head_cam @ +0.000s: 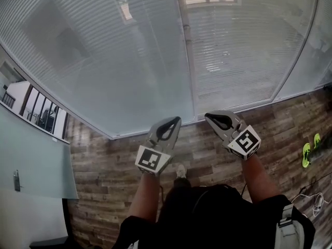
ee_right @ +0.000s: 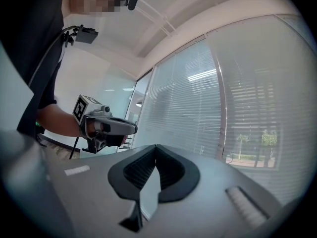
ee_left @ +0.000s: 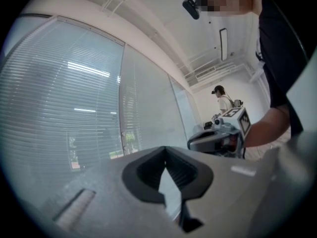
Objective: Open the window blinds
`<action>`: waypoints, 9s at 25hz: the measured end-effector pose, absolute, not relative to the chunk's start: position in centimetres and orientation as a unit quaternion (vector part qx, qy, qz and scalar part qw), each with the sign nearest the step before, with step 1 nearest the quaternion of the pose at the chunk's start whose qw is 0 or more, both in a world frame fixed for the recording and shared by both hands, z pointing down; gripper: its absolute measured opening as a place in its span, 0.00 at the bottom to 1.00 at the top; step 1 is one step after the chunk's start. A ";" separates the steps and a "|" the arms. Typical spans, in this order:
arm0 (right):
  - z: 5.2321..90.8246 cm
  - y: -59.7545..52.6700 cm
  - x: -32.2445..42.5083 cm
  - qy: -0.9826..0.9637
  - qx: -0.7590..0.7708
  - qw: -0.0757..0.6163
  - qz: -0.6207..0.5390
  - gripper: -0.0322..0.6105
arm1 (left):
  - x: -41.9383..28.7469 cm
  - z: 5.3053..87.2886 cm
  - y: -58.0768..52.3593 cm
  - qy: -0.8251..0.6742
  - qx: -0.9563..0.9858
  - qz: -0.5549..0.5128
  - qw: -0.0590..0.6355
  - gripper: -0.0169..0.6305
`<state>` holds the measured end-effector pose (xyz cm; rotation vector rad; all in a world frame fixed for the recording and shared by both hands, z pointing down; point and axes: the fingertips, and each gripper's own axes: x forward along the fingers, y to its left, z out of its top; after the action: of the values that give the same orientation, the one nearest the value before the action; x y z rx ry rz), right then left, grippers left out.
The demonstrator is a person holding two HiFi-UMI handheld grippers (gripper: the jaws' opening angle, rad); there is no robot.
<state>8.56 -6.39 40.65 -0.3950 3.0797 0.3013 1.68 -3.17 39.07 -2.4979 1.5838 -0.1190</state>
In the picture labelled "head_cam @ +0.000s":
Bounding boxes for person's right forearm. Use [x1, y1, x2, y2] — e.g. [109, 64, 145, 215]
[241, 153, 279, 205]

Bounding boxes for person's black trouser leg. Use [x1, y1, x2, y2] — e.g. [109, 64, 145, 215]
[173, 177, 192, 189]

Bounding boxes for grey window frame post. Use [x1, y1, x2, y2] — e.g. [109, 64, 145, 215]
[174, 0, 199, 122]

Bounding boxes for black office chair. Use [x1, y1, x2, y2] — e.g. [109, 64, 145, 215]
[38, 106, 60, 130]

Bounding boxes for person's black shirt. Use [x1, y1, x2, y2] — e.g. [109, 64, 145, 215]
[112, 183, 316, 249]

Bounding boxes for narrow grey window blinds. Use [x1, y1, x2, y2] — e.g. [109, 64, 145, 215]
[184, 3, 320, 115]

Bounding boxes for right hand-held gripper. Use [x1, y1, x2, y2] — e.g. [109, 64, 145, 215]
[204, 109, 261, 161]

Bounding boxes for wide grey window blinds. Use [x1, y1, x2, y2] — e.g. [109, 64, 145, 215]
[0, 0, 195, 140]

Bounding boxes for black floor cable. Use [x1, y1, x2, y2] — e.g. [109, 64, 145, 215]
[298, 171, 332, 195]

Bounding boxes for person's white shoe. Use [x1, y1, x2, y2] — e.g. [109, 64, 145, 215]
[175, 164, 188, 179]

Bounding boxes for white charger cable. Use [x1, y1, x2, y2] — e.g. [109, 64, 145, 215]
[290, 191, 325, 217]

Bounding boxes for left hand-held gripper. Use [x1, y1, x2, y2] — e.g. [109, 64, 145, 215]
[134, 116, 182, 176]

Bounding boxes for grey backpack strap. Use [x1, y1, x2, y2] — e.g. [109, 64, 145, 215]
[274, 203, 306, 249]

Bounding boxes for person's left forearm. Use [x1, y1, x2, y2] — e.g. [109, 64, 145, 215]
[128, 172, 159, 223]

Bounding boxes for metal door handle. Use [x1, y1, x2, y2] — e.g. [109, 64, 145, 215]
[12, 169, 24, 192]

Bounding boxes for frosted glass door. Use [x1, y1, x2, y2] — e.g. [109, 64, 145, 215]
[0, 103, 79, 200]

